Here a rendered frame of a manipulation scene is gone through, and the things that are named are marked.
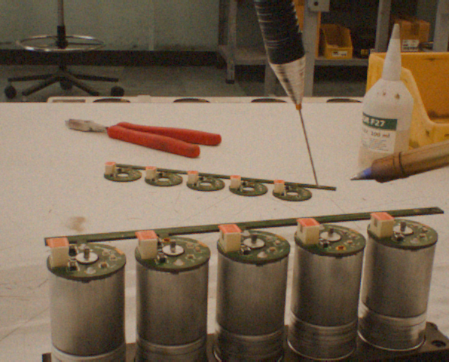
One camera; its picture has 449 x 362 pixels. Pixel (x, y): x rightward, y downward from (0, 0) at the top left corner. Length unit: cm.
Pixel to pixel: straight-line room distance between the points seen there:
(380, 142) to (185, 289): 31
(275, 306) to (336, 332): 3
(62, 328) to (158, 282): 3
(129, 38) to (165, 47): 22
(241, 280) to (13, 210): 23
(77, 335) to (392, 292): 11
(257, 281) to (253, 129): 38
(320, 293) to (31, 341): 13
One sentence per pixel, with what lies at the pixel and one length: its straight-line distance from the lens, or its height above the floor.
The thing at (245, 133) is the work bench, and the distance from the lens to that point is 62.
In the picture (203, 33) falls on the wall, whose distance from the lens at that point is 472.
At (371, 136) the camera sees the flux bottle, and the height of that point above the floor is 78.
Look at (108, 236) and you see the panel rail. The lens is 27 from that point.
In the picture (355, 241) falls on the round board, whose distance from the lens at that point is 27.
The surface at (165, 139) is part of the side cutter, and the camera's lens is 56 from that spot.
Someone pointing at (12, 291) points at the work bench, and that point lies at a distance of 37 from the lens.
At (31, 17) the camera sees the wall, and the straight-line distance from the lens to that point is 469.
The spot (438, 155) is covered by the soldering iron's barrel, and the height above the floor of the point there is 85.
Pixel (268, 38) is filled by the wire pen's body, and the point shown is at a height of 88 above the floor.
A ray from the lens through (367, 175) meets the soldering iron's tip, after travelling 25.
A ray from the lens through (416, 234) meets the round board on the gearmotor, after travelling 29.
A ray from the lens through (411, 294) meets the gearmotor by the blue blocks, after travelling 29.
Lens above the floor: 92
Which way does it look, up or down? 19 degrees down
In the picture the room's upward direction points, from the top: 2 degrees clockwise
